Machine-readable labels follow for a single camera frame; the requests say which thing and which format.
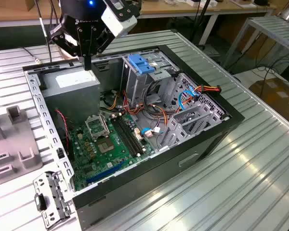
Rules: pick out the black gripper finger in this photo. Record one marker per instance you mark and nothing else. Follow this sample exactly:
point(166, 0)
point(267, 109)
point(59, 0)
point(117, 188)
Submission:
point(91, 41)
point(59, 36)

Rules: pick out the grey metal disk bay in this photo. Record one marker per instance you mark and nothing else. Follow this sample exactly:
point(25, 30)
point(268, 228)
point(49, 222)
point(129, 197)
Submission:
point(215, 117)

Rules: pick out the small brown cardboard box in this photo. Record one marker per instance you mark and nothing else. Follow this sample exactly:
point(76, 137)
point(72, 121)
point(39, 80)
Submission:
point(31, 4)

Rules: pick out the blue plastic drive latch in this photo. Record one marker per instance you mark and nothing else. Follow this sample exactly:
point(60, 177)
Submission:
point(140, 65)

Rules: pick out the grey metal drive cage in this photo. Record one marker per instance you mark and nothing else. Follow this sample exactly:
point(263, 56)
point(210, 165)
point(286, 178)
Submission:
point(137, 84)

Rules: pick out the grey power supply unit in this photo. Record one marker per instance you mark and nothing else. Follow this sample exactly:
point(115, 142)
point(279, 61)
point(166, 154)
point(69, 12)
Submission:
point(72, 101)

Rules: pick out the wooden desk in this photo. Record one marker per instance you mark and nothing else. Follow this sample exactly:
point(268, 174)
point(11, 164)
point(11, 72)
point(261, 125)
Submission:
point(173, 8)

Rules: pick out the black RAM slot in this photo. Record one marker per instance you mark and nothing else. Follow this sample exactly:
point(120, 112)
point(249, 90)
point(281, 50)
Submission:
point(128, 136)
point(135, 136)
point(124, 136)
point(131, 136)

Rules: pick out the small white box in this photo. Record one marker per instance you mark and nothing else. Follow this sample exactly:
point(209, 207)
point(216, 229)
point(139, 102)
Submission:
point(192, 3)

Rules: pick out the black tripod stand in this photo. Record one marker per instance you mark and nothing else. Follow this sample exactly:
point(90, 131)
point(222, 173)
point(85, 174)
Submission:
point(203, 14)

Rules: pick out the grey parts rack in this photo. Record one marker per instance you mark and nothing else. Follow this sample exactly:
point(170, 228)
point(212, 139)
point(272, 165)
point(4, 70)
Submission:
point(12, 142)

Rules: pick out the green motherboard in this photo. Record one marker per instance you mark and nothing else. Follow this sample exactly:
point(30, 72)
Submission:
point(115, 156)

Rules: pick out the blue expansion slot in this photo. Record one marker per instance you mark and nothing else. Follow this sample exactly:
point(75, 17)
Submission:
point(106, 172)

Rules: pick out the black open PC case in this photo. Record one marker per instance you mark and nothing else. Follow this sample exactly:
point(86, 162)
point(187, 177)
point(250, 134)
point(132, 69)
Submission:
point(147, 183)

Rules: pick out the black plastic latch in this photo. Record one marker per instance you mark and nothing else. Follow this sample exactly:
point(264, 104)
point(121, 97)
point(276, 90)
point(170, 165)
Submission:
point(40, 203)

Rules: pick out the black round device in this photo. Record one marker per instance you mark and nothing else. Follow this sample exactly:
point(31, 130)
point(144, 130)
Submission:
point(261, 2)

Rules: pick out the metal slat side table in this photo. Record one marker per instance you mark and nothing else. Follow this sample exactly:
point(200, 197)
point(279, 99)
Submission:
point(274, 26)

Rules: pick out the brown cardboard floor box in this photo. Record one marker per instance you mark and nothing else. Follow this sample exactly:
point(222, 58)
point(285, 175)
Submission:
point(277, 96)

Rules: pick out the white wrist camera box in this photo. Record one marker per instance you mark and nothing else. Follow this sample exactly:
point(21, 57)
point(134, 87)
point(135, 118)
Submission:
point(115, 22)

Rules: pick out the metal rear slot bracket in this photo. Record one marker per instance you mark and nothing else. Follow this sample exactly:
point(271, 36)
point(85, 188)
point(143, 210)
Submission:
point(55, 192)

